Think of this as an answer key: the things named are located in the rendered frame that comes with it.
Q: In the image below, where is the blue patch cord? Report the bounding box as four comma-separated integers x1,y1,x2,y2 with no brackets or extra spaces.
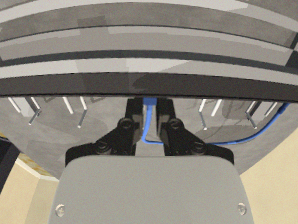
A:
141,105,286,145

